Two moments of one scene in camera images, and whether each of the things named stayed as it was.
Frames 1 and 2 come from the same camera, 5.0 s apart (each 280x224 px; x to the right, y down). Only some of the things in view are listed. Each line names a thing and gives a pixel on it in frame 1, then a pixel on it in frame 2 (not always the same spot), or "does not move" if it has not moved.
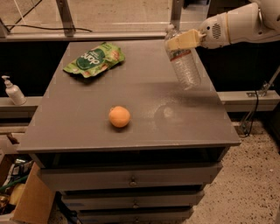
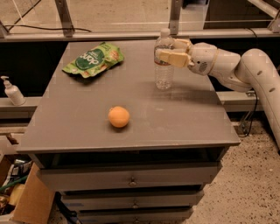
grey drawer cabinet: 155,169 does not move
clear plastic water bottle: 184,61 to 164,73
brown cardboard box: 38,196 does not move
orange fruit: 119,115 does not move
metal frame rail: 66,32 does not move
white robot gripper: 213,32 to 202,59
